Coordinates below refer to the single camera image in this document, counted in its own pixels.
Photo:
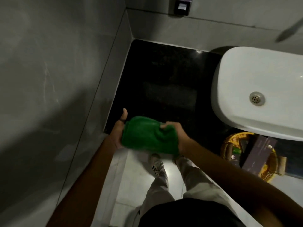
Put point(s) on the person's left hand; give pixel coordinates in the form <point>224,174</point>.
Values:
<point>117,135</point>

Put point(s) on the small green bottle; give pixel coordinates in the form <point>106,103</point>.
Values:
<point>236,150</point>

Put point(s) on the green cloth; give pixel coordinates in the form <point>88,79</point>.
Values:
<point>146,137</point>

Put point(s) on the dark slim box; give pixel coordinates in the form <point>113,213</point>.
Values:
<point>247,145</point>

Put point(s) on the beige trousers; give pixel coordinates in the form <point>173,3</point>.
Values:
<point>201,182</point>

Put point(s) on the person's right hand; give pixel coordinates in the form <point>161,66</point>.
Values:
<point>181,139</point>

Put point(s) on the person's right fingers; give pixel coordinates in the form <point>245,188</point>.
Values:
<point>168,124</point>

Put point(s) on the person's left thumb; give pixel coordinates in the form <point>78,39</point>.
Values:
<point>123,115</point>

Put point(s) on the striped sneaker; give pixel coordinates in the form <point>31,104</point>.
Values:
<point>157,165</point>

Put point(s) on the metal sink drain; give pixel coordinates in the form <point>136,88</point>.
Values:
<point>257,99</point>

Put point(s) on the dark wall-mounted dispenser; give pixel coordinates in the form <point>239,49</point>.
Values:
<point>182,6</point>

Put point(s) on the person's left forearm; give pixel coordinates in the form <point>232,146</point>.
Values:
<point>90,184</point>

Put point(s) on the yellow wicker basket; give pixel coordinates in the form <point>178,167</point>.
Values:
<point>268,173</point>

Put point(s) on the purple cardboard box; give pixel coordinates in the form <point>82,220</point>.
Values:
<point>259,153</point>

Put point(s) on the black shirt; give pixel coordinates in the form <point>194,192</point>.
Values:
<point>189,215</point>

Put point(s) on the white ceramic sink basin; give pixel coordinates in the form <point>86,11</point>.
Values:
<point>255,75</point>

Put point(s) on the person's right forearm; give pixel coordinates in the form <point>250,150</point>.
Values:
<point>236,184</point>

